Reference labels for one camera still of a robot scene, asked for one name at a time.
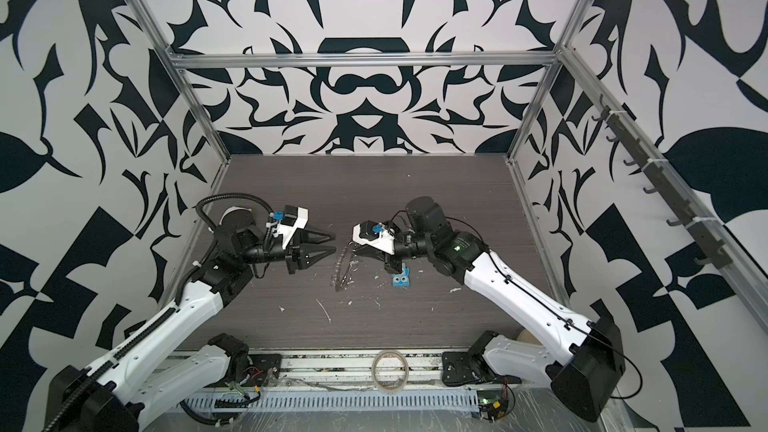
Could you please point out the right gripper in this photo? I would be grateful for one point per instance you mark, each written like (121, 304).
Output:
(370, 251)

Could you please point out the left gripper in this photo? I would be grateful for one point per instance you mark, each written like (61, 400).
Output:
(297, 253)

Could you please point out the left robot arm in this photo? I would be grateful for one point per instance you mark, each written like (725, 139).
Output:
(122, 390)

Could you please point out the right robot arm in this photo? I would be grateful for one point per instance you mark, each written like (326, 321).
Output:
(581, 360)

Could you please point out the blue robot toy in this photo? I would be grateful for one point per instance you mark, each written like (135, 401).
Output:
(402, 279)

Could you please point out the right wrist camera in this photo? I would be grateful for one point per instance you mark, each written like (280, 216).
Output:
(375, 234)

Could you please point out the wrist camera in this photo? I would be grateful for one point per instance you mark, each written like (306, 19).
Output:
(284, 224)
(375, 234)

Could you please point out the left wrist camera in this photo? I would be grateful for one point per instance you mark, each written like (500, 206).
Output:
(284, 224)

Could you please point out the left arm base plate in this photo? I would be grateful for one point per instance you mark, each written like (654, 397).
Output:
(261, 370)

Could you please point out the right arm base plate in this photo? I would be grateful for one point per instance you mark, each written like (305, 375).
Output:
(464, 368)

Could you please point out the white cable duct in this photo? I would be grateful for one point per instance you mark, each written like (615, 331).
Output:
(343, 401)

